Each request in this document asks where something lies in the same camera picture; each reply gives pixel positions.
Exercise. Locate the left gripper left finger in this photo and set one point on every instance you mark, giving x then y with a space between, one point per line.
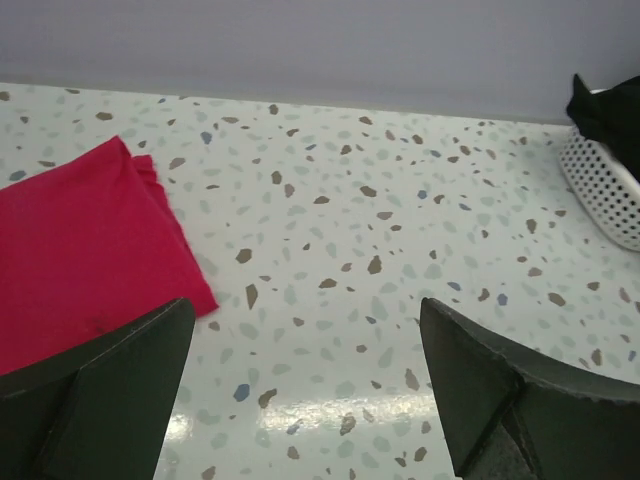
99 410

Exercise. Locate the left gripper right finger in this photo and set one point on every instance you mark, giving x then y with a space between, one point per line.
510 412

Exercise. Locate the pink t shirt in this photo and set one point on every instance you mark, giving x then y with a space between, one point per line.
86 248

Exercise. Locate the white laundry basket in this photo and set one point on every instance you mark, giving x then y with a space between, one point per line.
603 186

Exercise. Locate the black t shirt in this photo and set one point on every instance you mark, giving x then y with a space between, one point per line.
610 117

